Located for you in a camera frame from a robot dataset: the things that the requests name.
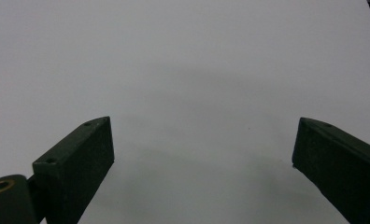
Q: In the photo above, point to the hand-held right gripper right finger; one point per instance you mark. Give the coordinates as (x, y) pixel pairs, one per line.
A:
(338, 168)

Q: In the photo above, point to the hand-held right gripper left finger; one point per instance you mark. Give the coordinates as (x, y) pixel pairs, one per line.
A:
(77, 168)

